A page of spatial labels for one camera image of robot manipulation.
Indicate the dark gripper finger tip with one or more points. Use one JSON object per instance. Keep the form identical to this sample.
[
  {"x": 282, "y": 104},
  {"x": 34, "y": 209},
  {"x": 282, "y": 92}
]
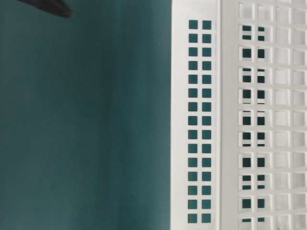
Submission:
[{"x": 55, "y": 7}]

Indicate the white perforated plastic basket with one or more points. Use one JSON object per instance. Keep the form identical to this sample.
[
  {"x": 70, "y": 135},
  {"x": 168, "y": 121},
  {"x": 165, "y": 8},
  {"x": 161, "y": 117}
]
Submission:
[{"x": 238, "y": 115}]

